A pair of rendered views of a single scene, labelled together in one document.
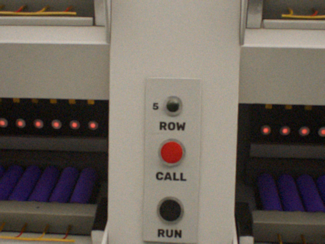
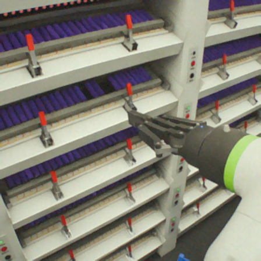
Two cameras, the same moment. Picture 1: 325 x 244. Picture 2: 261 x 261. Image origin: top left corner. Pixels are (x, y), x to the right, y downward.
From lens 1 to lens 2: 82 cm
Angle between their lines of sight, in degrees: 47
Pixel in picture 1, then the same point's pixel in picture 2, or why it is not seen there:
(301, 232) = not seen: hidden behind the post
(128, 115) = (186, 57)
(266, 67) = (207, 39)
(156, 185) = (190, 71)
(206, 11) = (200, 30)
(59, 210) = (152, 82)
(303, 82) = (211, 41)
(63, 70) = (172, 49)
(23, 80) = (163, 53)
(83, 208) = (157, 80)
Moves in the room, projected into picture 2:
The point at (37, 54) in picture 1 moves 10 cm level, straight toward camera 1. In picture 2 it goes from (169, 47) to (201, 55)
